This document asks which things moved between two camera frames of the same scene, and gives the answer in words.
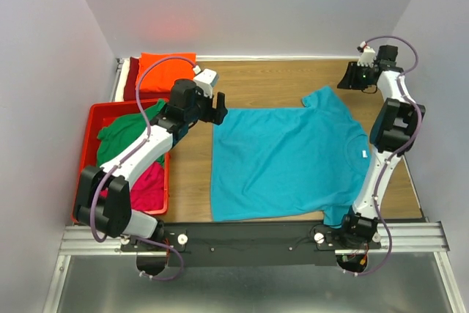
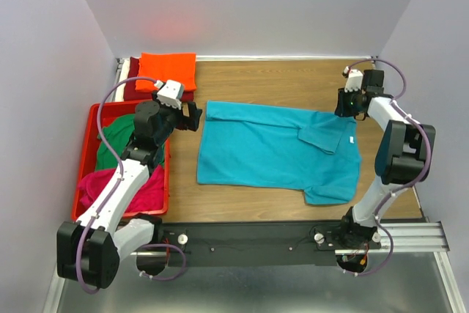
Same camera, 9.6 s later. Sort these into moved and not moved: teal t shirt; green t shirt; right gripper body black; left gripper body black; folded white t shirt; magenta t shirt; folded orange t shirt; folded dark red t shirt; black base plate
Moved: right gripper body black; left gripper body black; teal t shirt
Not moved: black base plate; folded dark red t shirt; magenta t shirt; green t shirt; folded orange t shirt; folded white t shirt
